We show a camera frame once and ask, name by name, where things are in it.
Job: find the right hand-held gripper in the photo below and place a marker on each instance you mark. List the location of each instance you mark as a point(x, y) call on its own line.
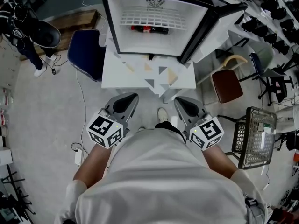
point(206, 134)

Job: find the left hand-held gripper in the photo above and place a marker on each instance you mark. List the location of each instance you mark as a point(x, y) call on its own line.
point(105, 129)

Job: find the black mini fridge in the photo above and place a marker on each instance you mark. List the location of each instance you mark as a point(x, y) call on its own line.
point(196, 17)

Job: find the person's right forearm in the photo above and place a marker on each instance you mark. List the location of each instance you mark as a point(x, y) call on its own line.
point(219, 162)

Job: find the person's left forearm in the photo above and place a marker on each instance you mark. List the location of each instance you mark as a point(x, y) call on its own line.
point(93, 164)

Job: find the person's white shoe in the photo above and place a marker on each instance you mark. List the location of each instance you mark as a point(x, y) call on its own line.
point(162, 115)

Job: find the person's black trouser leg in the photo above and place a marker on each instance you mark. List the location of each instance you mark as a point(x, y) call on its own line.
point(167, 126)

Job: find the white table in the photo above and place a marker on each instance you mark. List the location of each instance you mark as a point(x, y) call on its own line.
point(112, 78)

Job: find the white mat with triangles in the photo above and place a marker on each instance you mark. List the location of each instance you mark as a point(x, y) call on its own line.
point(150, 82)

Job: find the wooden chair brown seat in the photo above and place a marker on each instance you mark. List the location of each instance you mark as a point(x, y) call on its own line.
point(227, 85)

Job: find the blue fabric chair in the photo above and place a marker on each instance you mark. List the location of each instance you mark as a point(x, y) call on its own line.
point(84, 52)

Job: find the white power adapter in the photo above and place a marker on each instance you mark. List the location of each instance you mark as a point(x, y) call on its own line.
point(78, 157)

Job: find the black handheld device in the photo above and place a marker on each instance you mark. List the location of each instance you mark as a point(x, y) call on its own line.
point(54, 71)

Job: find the white electronic device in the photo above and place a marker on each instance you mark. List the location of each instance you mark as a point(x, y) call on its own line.
point(266, 129)

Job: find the person's white shirt torso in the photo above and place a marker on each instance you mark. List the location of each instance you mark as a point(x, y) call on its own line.
point(158, 183)

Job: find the dark cola bottle red label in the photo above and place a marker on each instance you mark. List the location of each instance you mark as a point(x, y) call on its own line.
point(161, 30)

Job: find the black office chair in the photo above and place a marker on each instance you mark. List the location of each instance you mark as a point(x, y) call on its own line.
point(278, 87)

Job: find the wooden platform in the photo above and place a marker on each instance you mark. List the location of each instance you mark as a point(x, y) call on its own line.
point(74, 20)

